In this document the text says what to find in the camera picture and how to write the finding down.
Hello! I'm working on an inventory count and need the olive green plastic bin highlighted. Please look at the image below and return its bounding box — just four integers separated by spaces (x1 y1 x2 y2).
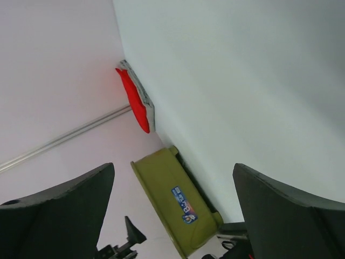
130 146 224 258

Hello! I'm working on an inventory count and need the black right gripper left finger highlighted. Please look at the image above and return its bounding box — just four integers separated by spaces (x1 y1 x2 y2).
1 163 115 258

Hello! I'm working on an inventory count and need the aluminium frame post left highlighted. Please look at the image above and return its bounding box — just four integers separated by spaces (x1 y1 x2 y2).
1 104 132 173

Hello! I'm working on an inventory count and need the folded red t shirt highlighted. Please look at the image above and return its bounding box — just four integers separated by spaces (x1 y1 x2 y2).
115 68 150 133

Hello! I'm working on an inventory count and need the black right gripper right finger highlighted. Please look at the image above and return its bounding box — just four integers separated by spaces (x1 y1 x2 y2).
233 163 344 258

